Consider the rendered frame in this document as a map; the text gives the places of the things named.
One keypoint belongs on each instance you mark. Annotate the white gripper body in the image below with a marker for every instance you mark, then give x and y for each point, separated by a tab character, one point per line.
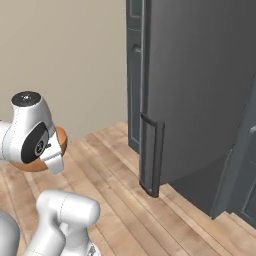
56	162

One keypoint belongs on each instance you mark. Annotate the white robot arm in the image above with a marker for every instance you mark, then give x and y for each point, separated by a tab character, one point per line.
63	213

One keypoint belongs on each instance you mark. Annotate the blue-grey cupboard run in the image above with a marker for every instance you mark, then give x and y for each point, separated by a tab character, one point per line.
245	186

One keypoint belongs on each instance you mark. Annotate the blue-grey tall cupboard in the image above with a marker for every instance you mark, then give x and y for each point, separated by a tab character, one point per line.
134	100

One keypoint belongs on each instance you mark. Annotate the orange bowl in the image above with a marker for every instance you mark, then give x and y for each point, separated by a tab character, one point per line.
62	140

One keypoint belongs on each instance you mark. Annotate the dark grey fridge door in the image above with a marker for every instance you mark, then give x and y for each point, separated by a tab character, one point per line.
196	86

